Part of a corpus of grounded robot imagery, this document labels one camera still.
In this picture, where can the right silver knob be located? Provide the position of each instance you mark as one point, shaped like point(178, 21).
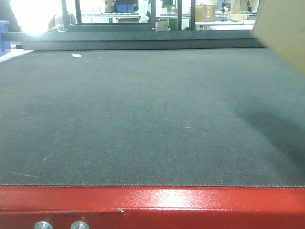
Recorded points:
point(79, 225)

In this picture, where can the tall brown cardboard box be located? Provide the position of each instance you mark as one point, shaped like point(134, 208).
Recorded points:
point(280, 26)

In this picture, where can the black conveyor belt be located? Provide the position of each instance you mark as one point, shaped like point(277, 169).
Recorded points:
point(214, 117)

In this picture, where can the white paper scrap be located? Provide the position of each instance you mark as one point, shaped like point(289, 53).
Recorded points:
point(75, 55)

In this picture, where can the taped cardboard box background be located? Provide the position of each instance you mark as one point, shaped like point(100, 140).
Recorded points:
point(205, 13)

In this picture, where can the blue storage bins background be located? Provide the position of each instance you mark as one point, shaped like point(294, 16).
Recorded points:
point(124, 8)

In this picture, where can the left silver knob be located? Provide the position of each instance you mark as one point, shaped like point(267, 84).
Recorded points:
point(42, 225)

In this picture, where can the red conveyor frame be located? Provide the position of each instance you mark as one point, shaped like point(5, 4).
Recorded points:
point(153, 207)

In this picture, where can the dark metal conveyor rail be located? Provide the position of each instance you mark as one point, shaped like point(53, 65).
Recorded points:
point(142, 40)

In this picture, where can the silver knob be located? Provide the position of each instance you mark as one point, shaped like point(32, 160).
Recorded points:
point(79, 225)
point(42, 225)

